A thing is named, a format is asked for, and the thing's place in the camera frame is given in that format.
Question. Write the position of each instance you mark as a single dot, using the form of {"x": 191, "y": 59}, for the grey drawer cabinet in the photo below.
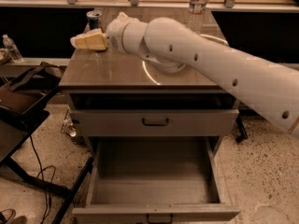
{"x": 115, "y": 81}

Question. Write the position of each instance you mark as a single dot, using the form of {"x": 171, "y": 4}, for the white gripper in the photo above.
{"x": 114, "y": 34}

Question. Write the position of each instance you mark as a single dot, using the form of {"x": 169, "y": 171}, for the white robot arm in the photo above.
{"x": 270, "y": 89}

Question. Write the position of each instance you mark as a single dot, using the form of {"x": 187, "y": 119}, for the grey open middle drawer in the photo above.
{"x": 154, "y": 182}

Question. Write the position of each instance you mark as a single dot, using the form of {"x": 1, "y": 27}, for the crumpled plastic bottle on floor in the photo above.
{"x": 69, "y": 130}

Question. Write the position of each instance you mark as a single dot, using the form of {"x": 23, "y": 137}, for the small water bottle at left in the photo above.
{"x": 12, "y": 49}

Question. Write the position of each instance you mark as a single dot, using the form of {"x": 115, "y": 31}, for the white ceramic bowl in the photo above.
{"x": 162, "y": 63}

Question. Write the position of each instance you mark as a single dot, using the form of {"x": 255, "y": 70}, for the grey top drawer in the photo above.
{"x": 154, "y": 123}

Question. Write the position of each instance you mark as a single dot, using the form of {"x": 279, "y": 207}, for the black caster wheel leg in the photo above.
{"x": 242, "y": 131}

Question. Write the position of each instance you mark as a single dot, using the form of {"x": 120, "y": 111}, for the blue silver redbull can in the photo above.
{"x": 94, "y": 19}

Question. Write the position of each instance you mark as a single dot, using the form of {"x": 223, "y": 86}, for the clear plastic water bottle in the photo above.
{"x": 196, "y": 12}

